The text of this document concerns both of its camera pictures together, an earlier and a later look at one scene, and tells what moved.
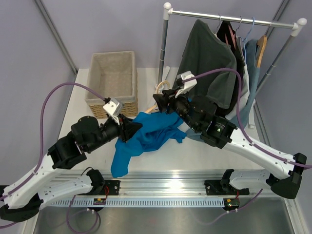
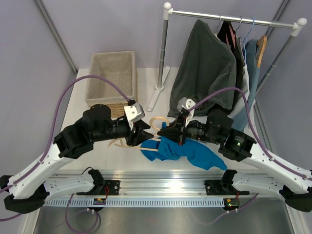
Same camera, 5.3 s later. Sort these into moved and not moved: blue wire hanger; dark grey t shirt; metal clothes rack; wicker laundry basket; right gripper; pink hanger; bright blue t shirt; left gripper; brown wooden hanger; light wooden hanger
Moved: light wooden hanger; right gripper; bright blue t shirt; left gripper
Not moved: blue wire hanger; metal clothes rack; dark grey t shirt; wicker laundry basket; brown wooden hanger; pink hanger
